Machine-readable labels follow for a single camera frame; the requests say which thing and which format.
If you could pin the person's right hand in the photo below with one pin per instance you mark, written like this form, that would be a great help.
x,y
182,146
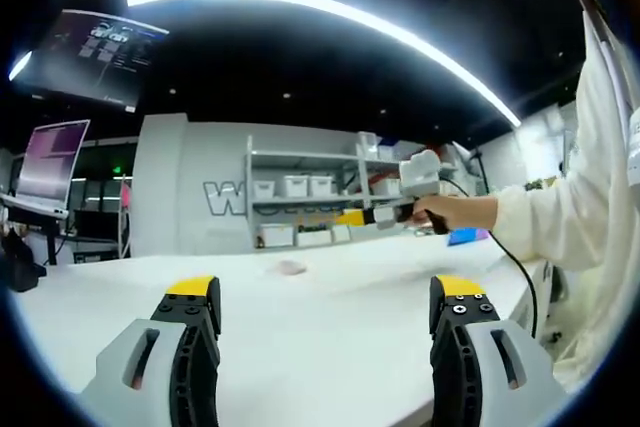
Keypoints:
x,y
460,212

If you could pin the straight ceiling strip light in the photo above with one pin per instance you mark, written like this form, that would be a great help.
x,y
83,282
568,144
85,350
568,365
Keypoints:
x,y
20,65

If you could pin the green potted plant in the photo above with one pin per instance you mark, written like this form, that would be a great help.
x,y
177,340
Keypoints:
x,y
545,183

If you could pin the blue patterned packet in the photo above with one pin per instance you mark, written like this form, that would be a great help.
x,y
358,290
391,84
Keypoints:
x,y
467,237

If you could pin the person's white clothed torso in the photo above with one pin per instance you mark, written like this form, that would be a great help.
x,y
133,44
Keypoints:
x,y
600,272

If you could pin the pink hanging cloth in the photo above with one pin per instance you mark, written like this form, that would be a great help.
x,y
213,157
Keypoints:
x,y
125,194

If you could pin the clear resealable bag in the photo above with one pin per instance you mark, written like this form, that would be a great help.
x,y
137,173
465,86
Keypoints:
x,y
289,268

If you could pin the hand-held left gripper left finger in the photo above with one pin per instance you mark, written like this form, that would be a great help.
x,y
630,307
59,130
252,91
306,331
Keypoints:
x,y
130,382

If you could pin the grey monitor desk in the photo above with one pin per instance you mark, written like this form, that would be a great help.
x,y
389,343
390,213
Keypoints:
x,y
30,204

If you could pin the black pouch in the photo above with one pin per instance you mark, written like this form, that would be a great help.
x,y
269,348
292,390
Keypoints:
x,y
20,262

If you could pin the pink screen monitor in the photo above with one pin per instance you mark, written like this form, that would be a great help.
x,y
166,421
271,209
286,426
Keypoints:
x,y
50,162

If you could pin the grey shelf unit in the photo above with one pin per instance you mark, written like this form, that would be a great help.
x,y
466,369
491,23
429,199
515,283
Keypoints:
x,y
310,154

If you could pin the long curved ceiling light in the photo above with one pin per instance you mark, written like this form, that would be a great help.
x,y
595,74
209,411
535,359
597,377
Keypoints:
x,y
325,3

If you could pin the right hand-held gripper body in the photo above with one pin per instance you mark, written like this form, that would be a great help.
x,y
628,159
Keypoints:
x,y
420,174

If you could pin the grey wall letters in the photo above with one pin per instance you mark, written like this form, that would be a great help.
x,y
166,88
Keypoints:
x,y
220,199

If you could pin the group of white storage bins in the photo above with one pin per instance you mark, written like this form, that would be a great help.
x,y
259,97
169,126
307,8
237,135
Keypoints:
x,y
295,185

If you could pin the hanging dark monitor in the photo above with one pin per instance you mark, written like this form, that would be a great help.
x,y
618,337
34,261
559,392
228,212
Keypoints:
x,y
95,62

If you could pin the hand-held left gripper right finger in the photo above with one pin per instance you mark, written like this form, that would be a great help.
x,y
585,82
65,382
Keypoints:
x,y
520,382

